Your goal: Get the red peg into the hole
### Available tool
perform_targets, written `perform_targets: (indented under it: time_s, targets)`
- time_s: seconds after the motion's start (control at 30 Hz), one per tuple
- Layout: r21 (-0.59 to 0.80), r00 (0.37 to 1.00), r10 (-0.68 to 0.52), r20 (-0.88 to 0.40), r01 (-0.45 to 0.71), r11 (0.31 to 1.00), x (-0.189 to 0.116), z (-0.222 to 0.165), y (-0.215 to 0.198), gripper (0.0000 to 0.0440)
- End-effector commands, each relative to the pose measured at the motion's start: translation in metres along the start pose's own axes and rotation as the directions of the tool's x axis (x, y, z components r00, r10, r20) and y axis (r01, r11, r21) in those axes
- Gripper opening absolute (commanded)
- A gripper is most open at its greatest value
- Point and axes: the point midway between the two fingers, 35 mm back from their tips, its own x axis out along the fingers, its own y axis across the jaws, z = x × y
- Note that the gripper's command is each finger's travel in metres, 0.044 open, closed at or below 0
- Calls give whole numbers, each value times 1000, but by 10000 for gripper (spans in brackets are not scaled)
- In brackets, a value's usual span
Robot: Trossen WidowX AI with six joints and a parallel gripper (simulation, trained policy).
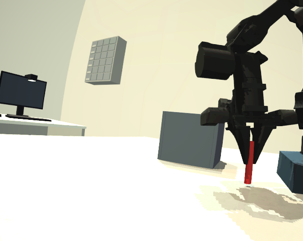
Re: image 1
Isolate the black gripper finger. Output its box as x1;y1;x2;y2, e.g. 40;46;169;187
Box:
250;126;276;164
225;126;251;165

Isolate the red peg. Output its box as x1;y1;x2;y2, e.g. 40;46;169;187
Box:
244;141;254;184

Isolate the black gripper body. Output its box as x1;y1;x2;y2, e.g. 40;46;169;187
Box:
201;77;298;127

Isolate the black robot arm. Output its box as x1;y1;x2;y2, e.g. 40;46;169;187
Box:
195;0;303;130

